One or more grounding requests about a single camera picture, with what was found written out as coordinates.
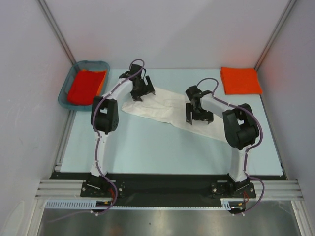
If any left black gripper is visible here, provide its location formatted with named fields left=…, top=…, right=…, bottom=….
left=130, top=76, right=154, bottom=102

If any white printed t shirt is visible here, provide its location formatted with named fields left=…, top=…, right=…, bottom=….
left=122, top=88, right=227, bottom=143

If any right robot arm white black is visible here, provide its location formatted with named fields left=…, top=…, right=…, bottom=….
left=185, top=85, right=259, bottom=197

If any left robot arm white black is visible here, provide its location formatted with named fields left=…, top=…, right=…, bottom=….
left=91, top=59, right=155, bottom=177

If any orange t shirt in basket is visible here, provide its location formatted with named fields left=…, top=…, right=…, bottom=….
left=82, top=70, right=107, bottom=98

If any folded orange t shirt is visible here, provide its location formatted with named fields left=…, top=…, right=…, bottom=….
left=220, top=67, right=262, bottom=95

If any red t shirt in basket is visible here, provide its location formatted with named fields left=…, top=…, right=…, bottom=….
left=67, top=69, right=107, bottom=106

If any slotted grey cable duct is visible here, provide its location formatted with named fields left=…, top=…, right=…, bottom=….
left=46, top=200, right=241, bottom=210

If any left aluminium corner post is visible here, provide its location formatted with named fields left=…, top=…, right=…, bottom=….
left=36, top=0, right=76, bottom=65

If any aluminium corner post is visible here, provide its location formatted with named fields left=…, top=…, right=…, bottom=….
left=254, top=0, right=298, bottom=71
left=36, top=0, right=76, bottom=65

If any aluminium front rail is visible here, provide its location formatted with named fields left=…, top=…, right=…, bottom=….
left=35, top=180, right=304, bottom=201

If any right aluminium corner post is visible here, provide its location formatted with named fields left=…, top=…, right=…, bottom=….
left=254, top=0, right=298, bottom=71

